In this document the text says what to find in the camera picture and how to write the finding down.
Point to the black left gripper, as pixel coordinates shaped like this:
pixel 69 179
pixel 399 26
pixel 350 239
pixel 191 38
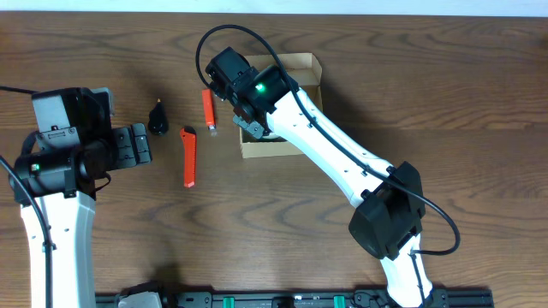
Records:
pixel 127 154

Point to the orange stapler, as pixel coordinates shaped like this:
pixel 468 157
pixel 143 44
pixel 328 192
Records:
pixel 209 110

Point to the beige masking tape roll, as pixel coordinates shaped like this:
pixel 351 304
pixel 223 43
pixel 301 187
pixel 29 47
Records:
pixel 272 137

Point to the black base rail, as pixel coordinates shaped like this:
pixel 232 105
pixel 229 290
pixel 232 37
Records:
pixel 154 295

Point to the orange utility knife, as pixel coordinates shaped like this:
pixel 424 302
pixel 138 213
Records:
pixel 189 140

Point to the brown cardboard box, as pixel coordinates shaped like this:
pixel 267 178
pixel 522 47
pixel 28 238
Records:
pixel 306 70

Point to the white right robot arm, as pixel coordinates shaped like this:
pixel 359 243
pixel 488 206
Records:
pixel 386 221

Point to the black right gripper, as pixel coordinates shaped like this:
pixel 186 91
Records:
pixel 255 130

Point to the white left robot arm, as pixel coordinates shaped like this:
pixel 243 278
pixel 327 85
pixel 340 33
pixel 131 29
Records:
pixel 54 181

